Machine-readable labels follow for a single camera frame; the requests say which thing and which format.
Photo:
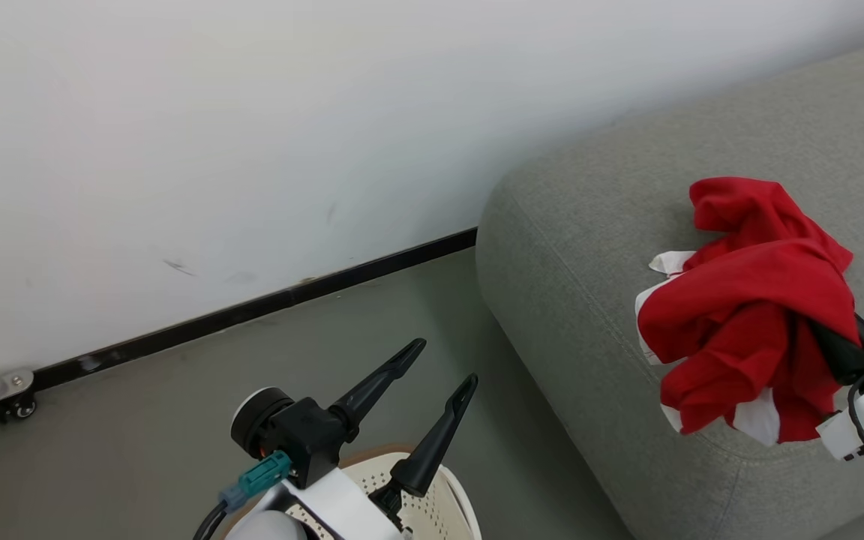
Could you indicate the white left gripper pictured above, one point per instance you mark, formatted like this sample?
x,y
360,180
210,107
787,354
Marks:
x,y
342,510

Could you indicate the white perforated laundry basket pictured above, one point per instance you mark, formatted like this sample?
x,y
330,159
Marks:
x,y
443,510

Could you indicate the black skirting board strip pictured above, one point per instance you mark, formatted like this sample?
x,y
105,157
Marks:
x,y
252,307

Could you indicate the grey fabric sofa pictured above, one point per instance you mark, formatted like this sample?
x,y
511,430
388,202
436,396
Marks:
x,y
589,300

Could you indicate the red and white garment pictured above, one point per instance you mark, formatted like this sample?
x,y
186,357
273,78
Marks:
x,y
747,315

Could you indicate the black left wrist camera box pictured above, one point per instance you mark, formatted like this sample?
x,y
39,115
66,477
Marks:
x,y
312,439

